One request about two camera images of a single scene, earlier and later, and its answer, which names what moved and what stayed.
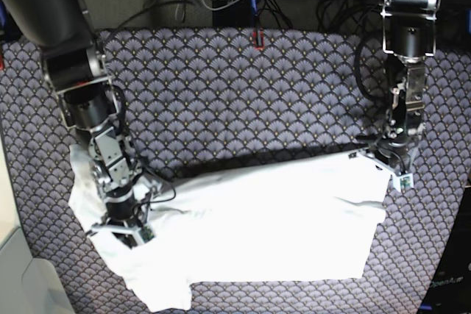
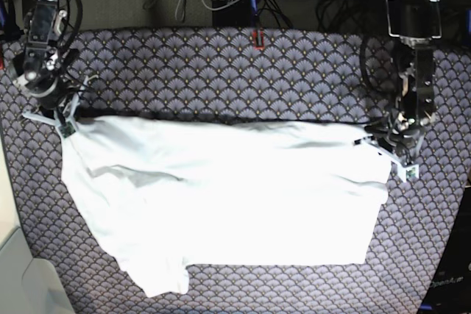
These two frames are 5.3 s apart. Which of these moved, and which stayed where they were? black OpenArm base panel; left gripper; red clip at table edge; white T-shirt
Moved: white T-shirt; left gripper
Stayed: black OpenArm base panel; red clip at table edge
